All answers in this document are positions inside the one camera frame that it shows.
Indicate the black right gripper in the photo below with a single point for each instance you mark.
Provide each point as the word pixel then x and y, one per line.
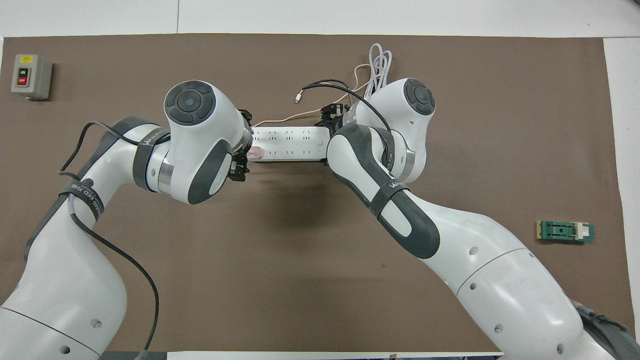
pixel 335 115

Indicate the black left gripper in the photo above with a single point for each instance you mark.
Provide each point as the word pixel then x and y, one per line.
pixel 240 172

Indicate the pink charger adapter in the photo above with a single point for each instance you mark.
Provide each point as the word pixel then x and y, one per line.
pixel 256 153

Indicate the white power strip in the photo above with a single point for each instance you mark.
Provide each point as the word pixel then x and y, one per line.
pixel 290 145

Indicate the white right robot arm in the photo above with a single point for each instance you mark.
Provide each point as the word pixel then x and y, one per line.
pixel 450 250

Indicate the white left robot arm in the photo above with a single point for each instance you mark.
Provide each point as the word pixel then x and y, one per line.
pixel 200 145

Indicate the brown table mat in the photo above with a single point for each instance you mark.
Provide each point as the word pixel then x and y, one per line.
pixel 300 260

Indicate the green circuit board module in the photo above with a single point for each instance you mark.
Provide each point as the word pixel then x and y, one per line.
pixel 562 231

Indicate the grey on-off switch box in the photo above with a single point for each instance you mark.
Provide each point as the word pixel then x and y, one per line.
pixel 35 77

